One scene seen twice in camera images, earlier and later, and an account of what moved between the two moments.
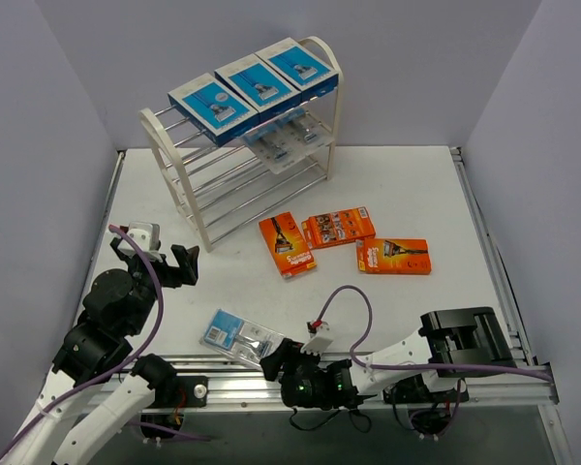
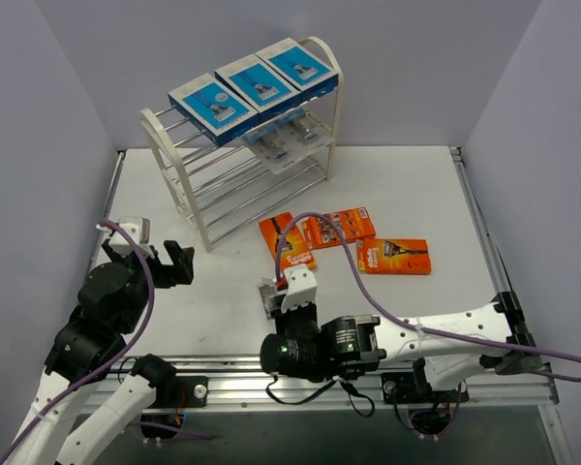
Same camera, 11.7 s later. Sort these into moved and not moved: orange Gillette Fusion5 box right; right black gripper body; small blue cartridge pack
Moved: right black gripper body; small blue cartridge pack
Not moved: orange Gillette Fusion5 box right
